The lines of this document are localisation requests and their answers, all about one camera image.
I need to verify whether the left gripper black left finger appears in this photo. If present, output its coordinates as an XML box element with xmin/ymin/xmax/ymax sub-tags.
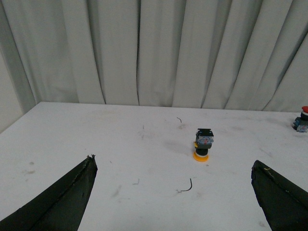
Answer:
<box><xmin>0</xmin><ymin>155</ymin><xmax>98</xmax><ymax>231</ymax></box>

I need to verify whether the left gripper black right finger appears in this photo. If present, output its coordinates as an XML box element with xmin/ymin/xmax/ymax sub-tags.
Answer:
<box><xmin>251</xmin><ymin>160</ymin><xmax>308</xmax><ymax>231</ymax></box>

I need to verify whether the red push button switch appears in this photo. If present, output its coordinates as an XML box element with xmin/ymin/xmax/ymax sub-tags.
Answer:
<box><xmin>293</xmin><ymin>106</ymin><xmax>308</xmax><ymax>133</ymax></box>

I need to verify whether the grey pleated curtain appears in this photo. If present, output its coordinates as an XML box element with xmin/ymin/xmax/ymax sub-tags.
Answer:
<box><xmin>0</xmin><ymin>0</ymin><xmax>308</xmax><ymax>135</ymax></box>

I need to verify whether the yellow push button switch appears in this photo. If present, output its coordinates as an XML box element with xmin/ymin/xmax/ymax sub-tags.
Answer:
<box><xmin>193</xmin><ymin>128</ymin><xmax>214</xmax><ymax>162</ymax></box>

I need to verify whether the bent black wire piece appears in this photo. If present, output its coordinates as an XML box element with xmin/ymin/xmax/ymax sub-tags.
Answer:
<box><xmin>175</xmin><ymin>178</ymin><xmax>193</xmax><ymax>193</ymax></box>

